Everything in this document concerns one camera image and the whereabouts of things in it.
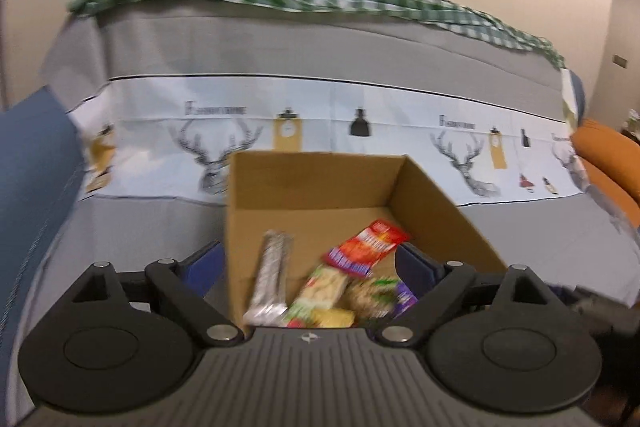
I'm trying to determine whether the purple candy bar packet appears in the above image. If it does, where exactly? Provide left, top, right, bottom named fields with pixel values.
left=394, top=280, right=418, bottom=317

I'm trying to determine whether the round peanut brittle snack packet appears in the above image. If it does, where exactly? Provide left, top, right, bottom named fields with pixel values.
left=346, top=277, right=399, bottom=321

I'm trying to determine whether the red spicy strip snack packet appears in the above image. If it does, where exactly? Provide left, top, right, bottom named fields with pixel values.
left=323, top=219, right=410, bottom=279

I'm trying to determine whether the silver foil snack bar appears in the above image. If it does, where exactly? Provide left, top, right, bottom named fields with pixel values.
left=243, top=231, right=293, bottom=327

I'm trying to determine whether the green label rice crispy bar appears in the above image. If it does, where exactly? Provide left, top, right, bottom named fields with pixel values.
left=281, top=265, right=349, bottom=329

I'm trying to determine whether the clear yellow snack packet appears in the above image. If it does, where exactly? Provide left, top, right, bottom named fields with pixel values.
left=310, top=308, right=356, bottom=329

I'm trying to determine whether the brown cardboard box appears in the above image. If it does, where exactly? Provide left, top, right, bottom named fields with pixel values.
left=224, top=150, right=506, bottom=325

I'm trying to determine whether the orange cushion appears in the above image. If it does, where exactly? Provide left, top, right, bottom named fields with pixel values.
left=570, top=118, right=640, bottom=229

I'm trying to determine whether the grey deer print sofa cover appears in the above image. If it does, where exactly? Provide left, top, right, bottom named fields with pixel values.
left=6, top=0, right=639, bottom=426

